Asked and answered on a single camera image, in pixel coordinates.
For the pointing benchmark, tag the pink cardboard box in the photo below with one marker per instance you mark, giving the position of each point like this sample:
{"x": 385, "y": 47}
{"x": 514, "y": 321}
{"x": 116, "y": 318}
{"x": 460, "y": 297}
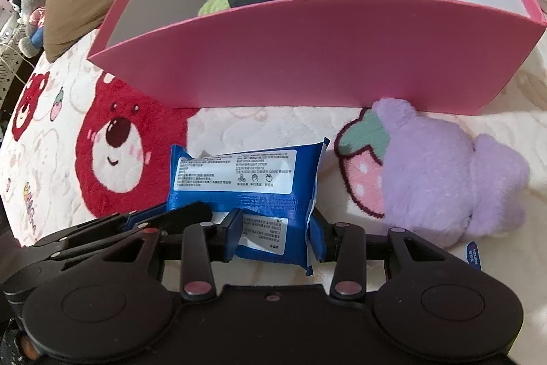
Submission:
{"x": 450, "y": 56}

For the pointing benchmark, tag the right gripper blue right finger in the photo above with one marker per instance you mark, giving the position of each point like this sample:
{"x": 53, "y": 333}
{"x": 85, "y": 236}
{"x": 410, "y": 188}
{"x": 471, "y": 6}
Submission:
{"x": 343, "y": 244}

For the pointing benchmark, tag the red bear bed sheet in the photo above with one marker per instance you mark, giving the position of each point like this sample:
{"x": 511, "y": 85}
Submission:
{"x": 82, "y": 144}

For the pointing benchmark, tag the grey plush toy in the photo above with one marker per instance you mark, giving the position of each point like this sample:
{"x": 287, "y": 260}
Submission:
{"x": 33, "y": 17}

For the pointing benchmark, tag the blue wet wipes pack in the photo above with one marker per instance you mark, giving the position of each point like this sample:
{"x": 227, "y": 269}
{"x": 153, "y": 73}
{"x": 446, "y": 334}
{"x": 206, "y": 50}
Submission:
{"x": 275, "y": 188}

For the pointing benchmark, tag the purple plush toy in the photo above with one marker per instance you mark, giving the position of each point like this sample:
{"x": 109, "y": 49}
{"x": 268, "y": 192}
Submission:
{"x": 443, "y": 184}

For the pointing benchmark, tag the cluttered bedside table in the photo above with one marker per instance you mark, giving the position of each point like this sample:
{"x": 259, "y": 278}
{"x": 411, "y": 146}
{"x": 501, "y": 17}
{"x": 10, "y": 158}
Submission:
{"x": 16, "y": 68}

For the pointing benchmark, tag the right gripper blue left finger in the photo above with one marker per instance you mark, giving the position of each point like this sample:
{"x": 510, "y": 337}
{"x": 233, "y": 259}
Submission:
{"x": 202, "y": 244}

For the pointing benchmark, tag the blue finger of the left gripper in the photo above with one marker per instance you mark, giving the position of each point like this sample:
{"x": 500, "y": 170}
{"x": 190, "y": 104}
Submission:
{"x": 173, "y": 222}

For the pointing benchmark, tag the white wet wipes pack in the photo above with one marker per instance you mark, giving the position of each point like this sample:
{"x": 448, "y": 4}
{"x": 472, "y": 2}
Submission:
{"x": 470, "y": 254}

